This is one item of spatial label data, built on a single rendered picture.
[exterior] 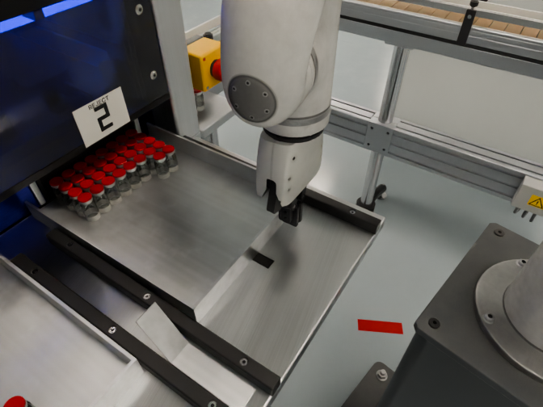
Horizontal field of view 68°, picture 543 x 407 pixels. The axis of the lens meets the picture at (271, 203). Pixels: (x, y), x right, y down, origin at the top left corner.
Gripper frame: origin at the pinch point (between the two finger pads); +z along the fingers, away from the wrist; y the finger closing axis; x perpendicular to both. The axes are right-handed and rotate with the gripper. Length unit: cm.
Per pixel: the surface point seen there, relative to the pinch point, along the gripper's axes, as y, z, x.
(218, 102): -23.0, 4.0, -32.7
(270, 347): 17.5, 4.3, 8.0
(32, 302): 29.7, 3.7, -21.4
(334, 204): -6.9, 2.3, 4.0
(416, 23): -82, 1, -9
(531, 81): -143, 36, 24
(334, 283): 4.8, 4.3, 10.3
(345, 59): -233, 92, -94
